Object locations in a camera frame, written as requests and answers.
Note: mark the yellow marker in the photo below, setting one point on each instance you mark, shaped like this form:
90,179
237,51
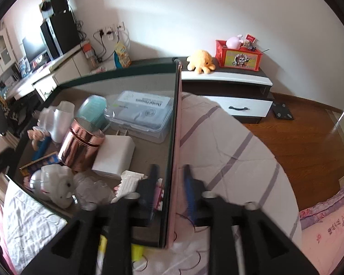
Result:
137,252

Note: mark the black box on tower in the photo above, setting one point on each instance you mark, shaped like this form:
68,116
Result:
56,4

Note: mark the rose gold metal can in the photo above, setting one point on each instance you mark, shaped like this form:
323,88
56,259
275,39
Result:
81,146

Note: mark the blue and yellow card pack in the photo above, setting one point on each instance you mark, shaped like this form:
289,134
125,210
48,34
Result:
46,160

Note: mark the teal round container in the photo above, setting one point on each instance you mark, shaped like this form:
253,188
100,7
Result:
93,111

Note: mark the crumpled clear plastic wrap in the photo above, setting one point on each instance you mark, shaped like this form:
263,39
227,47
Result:
94,189

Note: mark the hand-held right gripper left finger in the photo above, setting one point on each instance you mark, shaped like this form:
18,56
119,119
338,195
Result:
154,194

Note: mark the white charger block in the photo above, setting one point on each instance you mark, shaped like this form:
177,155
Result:
114,154

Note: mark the orange cap bottle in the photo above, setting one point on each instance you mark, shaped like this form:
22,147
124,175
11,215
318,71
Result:
89,54

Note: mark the pink plush toy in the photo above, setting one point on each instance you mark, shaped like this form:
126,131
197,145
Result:
233,42

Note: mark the pink printed quilt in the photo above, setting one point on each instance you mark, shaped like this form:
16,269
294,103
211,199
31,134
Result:
329,229

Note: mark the tissue pack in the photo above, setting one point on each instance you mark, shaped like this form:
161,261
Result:
99,69

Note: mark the white glass door cabinet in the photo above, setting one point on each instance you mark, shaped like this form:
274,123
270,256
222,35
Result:
0,54

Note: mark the dark low cabinet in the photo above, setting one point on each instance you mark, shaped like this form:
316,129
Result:
226,91

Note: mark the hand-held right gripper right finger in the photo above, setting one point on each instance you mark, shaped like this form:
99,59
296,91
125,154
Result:
190,197

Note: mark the black computer tower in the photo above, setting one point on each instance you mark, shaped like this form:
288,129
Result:
60,34

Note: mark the red tag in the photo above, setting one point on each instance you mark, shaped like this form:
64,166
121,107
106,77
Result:
250,38

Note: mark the doll in blue clothes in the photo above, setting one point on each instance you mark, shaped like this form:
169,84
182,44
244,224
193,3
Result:
40,143

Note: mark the computer monitor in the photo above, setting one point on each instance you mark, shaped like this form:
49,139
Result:
33,48

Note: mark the white and pink block toy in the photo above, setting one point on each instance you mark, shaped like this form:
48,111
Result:
129,183

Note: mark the white animal figurine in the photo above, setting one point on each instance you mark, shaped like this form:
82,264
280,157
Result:
53,186

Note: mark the white desk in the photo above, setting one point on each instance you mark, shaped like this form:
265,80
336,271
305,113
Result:
60,66

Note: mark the red printed storage box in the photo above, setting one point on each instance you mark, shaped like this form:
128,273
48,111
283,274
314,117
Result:
238,58

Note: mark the wall power outlet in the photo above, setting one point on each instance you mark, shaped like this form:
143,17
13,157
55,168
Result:
111,30

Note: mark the black bathroom scale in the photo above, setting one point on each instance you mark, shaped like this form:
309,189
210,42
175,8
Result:
283,111

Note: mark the yellow and blue snack bag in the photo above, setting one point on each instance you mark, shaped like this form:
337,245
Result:
122,56

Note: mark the large green and pink storage box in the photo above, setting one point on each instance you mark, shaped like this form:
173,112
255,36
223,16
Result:
149,154

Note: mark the clear plastic lidded box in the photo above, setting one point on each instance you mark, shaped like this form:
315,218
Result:
143,114

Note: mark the yellow octopus plush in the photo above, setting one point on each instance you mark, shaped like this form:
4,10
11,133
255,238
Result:
201,61

